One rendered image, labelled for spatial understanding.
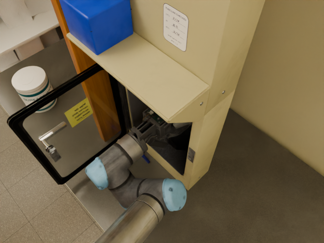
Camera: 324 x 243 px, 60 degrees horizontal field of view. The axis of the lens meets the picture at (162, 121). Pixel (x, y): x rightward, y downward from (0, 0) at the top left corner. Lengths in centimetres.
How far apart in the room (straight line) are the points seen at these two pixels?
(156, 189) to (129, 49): 33
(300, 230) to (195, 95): 70
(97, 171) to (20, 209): 152
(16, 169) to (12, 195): 19
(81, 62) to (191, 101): 39
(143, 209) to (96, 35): 38
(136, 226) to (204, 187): 47
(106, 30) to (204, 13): 21
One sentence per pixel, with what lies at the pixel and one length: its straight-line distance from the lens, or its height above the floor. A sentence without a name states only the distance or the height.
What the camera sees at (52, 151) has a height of 121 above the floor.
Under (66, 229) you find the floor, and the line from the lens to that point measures 206.
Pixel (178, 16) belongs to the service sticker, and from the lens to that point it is 52.
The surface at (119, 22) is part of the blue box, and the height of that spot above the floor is 156.
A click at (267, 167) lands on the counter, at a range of 114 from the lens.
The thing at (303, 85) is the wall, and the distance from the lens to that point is 101.
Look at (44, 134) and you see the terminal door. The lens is 81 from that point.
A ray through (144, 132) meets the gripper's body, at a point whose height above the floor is 128.
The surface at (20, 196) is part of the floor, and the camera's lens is 225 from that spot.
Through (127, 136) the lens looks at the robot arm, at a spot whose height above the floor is 126.
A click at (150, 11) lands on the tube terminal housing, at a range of 57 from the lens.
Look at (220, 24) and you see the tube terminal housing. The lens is 46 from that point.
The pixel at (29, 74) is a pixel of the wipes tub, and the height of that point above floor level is 109.
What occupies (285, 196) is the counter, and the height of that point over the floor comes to 94.
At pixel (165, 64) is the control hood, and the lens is 57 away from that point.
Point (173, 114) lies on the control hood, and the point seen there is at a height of 151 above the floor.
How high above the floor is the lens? 191
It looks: 56 degrees down
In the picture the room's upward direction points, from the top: straight up
